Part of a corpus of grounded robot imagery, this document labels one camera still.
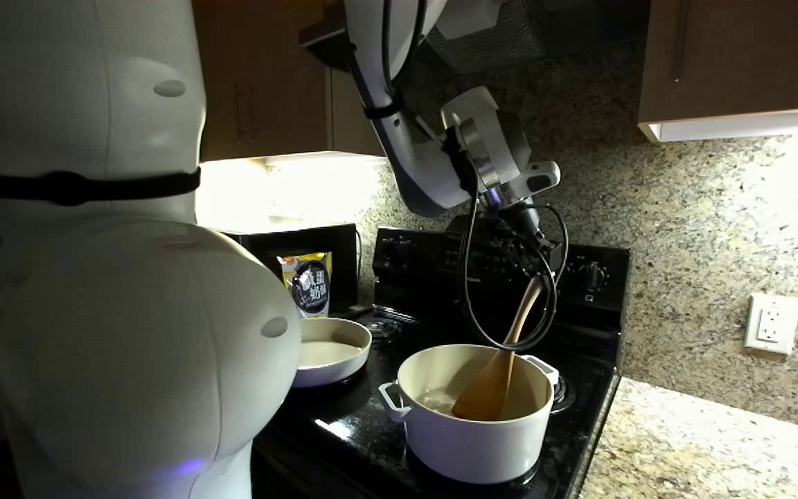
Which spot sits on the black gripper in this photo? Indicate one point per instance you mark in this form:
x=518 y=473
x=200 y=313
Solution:
x=521 y=214

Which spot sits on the wooden cooking spatula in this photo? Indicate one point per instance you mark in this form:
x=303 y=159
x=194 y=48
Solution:
x=486 y=396

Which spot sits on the white cooking pot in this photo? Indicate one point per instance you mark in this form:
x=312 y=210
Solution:
x=471 y=451

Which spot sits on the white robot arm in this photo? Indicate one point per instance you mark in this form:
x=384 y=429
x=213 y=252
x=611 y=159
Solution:
x=139 y=351

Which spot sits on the yellow black snack bag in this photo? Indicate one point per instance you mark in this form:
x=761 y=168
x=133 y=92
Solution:
x=308 y=282

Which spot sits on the white frying pan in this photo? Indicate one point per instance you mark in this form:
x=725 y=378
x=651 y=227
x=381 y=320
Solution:
x=330 y=351

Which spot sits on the wooden upper cabinet right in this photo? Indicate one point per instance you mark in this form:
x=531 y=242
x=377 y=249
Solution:
x=718 y=70

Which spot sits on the wooden cabinet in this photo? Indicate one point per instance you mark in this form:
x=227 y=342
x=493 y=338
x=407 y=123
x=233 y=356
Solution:
x=718 y=70
x=263 y=89

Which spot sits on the wooden upper cabinet left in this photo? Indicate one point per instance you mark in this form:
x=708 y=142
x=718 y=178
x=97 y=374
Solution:
x=263 y=89

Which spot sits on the white wall outlet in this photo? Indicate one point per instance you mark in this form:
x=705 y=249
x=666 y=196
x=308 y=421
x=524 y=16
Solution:
x=772 y=324

